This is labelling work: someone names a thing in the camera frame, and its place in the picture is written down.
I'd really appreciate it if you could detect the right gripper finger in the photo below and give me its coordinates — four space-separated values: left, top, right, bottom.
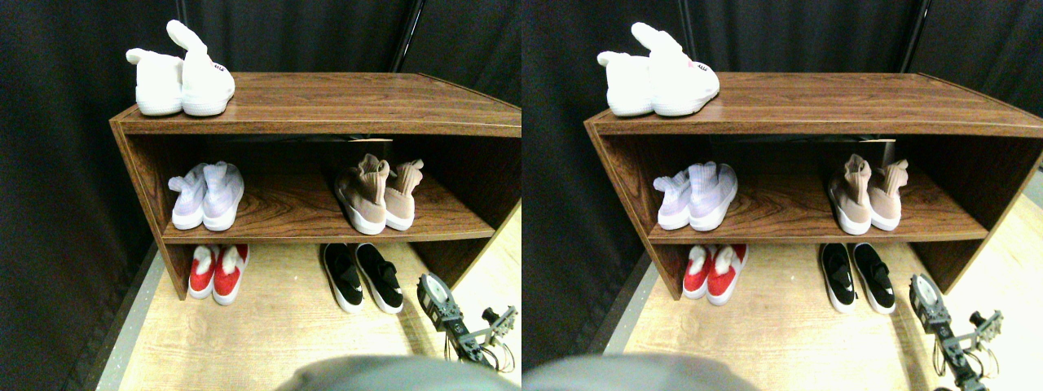
909 274 946 323
417 274 454 320

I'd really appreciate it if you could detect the beige shoe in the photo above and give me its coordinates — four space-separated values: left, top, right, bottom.
335 154 391 235
828 154 875 235
869 159 909 231
383 159 425 231

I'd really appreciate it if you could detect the black shoe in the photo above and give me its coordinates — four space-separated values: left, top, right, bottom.
323 243 365 314
852 243 897 314
354 243 404 314
820 243 857 314

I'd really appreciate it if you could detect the red shoe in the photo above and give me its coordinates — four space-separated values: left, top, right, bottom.
213 244 250 306
683 246 715 300
188 246 219 300
706 244 748 306

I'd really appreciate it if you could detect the brown shoe rack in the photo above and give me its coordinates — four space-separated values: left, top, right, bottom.
109 72 522 301
583 72 1043 301

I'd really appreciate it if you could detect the lilac shoe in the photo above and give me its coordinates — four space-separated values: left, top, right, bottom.
687 161 739 231
169 165 209 231
654 171 693 231
201 161 245 232

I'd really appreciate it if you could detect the white shoe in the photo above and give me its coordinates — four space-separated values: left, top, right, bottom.
166 20 236 116
632 22 720 116
125 48 185 116
596 51 655 116

